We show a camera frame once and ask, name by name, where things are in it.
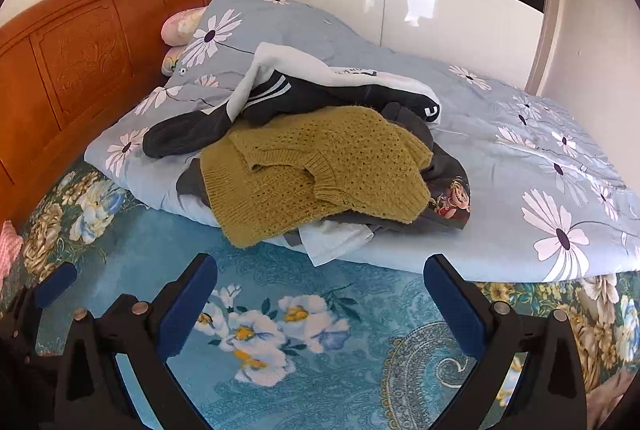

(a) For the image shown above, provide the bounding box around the pink floral pillow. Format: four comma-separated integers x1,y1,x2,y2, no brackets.
161,7,207,46

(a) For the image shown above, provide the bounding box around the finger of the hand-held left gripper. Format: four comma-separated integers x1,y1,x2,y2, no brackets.
10,263,78,352

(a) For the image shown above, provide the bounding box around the black and white jacket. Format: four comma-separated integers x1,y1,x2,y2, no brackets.
142,70,442,159

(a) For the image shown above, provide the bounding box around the light blue garment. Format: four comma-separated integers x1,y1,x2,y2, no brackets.
282,217,376,267

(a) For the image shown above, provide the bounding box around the teal floral bedsheet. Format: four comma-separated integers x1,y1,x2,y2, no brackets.
0,157,640,430

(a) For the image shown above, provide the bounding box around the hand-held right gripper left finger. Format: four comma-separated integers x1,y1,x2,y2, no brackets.
55,253,221,430

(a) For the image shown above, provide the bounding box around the white garment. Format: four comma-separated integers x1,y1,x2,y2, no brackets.
227,42,442,126

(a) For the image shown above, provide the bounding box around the pink knit cloth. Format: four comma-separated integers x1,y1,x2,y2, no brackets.
0,220,24,282

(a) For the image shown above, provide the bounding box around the mustard knit sweater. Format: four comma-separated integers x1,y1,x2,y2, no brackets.
200,105,435,250

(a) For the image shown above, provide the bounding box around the blue-grey daisy quilt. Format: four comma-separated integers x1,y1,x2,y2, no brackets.
84,0,640,283

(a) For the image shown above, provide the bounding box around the wooden bed headboard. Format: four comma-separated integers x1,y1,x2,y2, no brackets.
0,0,215,228

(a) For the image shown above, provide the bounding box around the dark grey printed hoodie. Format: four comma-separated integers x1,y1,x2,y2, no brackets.
175,103,472,233

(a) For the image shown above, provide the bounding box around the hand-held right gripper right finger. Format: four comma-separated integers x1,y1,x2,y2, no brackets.
422,253,588,430

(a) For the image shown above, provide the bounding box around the yellow floral pillow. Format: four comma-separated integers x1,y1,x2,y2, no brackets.
161,45,187,76

